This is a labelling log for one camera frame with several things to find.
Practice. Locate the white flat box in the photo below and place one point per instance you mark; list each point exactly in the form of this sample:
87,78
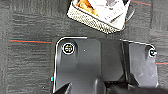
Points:
111,8

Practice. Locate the orange brown snack pack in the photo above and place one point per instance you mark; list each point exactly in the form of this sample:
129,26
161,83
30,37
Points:
84,4

